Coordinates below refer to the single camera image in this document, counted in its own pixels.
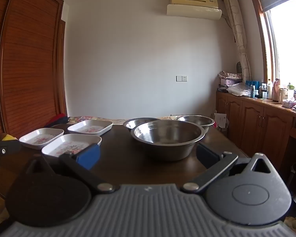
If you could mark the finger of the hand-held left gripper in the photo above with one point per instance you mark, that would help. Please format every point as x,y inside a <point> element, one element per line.
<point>7,148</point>

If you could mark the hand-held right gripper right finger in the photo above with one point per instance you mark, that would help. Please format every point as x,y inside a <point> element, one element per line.
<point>207,156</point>

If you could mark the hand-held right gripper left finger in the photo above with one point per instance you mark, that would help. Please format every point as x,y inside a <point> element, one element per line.
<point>88,156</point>

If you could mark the white floral rectangular plate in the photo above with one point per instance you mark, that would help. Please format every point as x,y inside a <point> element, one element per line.
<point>88,129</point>
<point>39,139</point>
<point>64,148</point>

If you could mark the small steel bowl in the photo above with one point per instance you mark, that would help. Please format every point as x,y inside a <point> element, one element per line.
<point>207,126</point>

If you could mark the large steel bowl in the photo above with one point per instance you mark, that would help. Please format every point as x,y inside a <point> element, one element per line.
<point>167,150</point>

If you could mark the medium steel bowl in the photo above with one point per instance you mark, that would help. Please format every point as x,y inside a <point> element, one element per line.
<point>129,124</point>

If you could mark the floral blanket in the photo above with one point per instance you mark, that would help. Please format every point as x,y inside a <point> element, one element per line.
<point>83,118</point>

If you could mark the white paper bag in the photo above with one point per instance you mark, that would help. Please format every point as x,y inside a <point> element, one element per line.
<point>220,120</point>

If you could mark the dark blue cloth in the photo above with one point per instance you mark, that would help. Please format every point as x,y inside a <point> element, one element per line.
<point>54,123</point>

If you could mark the red cloth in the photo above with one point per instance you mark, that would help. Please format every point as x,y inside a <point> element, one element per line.
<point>60,117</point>

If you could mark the wooden cabinet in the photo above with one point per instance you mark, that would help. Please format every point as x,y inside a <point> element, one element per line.
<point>251,121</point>

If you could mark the stack of dark books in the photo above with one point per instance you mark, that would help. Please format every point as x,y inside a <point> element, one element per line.
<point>222,88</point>

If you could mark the clear plastic bags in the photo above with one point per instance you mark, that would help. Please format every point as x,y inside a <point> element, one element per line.
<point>238,90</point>

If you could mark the pink box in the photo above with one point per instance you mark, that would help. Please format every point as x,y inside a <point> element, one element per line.
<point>230,81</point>

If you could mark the blue spray can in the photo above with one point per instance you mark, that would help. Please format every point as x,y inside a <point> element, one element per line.
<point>252,91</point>

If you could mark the wooden wardrobe door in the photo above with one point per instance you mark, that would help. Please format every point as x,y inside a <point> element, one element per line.
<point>27,66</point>

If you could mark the stack of folded cloths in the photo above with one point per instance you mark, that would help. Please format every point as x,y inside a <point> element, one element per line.
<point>230,74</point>

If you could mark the blue cosmetic box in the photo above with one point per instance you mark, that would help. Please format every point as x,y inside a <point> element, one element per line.
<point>251,83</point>

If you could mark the white bottle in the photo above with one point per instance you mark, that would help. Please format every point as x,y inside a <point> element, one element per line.
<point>269,90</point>

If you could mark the pink thermos jug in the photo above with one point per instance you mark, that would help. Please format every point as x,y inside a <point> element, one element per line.
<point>276,90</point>

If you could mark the beige cup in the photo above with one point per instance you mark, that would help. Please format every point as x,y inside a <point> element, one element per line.
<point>282,95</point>

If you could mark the white tissue pack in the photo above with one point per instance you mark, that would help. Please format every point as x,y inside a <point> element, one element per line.
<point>288,103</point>

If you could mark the green lid bottle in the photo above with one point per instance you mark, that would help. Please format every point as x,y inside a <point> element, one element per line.
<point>290,91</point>

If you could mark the wooden framed window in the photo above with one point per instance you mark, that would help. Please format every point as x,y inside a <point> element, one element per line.
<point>286,54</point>

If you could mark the patterned beige curtain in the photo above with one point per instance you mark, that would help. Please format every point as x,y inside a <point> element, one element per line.
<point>238,29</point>

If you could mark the white air deflector panel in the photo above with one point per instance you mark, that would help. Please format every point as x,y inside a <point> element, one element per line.
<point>192,11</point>

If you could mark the white wall switch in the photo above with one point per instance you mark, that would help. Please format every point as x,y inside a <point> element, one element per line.
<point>181,78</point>

